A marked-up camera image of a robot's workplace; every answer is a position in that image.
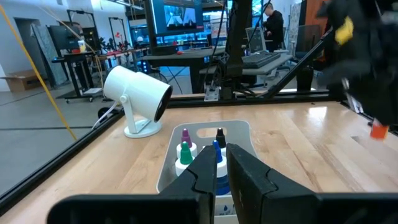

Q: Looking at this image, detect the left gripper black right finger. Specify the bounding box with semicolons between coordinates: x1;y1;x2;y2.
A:
225;142;398;224

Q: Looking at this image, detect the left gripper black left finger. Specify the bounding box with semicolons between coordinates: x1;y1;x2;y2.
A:
46;144;218;224

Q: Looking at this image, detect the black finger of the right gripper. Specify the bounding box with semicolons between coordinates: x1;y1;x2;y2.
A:
343;78;379;124
377;89;398;128

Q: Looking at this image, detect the large blue-capped colouring bottle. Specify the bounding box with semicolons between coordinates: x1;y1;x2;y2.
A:
211;139;237;217

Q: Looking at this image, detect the large green-capped colouring bottle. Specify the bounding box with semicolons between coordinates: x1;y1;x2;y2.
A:
174;141;197;178

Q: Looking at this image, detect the large black-capped colouring bottle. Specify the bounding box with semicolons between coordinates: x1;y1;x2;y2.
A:
215;127;228;156

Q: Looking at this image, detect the large purple-capped colouring bottle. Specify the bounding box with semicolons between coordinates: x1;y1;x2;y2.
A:
175;128;198;159

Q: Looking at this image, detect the black chair back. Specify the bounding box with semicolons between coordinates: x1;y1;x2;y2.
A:
295;24;322;60

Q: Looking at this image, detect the black cylindrical bin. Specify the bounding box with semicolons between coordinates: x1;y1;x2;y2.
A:
296;64;314;92

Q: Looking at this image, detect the person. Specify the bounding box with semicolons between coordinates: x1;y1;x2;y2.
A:
262;2;285;53

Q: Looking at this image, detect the black keyboard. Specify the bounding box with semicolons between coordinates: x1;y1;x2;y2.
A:
241;51;282;70

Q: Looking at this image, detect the white cup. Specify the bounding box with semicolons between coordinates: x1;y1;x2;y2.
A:
103;65;174;139

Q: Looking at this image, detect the gray keyboard shelf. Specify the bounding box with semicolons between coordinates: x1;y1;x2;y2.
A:
198;53;294;77

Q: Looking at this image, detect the white wipes canister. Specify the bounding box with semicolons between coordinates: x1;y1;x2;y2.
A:
210;14;228;40

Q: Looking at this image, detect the cluttered workbench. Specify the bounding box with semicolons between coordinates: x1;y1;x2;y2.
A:
93;46;150;74

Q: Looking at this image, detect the dark gray desk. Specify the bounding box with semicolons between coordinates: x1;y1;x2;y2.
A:
141;46;229;94

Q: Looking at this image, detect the cardboard box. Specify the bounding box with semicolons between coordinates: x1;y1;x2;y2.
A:
0;68;44;93

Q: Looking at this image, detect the black equipment cart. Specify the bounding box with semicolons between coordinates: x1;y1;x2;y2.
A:
49;24;105;103

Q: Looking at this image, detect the large black monitor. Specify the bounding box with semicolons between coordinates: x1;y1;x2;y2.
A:
144;0;205;57

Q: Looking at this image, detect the yellow cable tag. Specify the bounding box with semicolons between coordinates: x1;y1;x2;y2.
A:
335;16;355;46

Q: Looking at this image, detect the white plastic handled bin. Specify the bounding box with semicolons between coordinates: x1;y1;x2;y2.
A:
155;119;259;224

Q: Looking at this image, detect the white projector cable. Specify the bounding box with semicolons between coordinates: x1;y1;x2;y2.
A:
91;100;122;130

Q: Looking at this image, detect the black aluminium table frame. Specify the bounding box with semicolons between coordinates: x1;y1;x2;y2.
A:
0;27;398;216

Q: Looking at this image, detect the silver base bracket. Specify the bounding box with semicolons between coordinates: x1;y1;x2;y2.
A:
203;86;220;102

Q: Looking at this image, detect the yellow hanging cable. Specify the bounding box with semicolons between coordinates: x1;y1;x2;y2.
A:
0;3;78;141

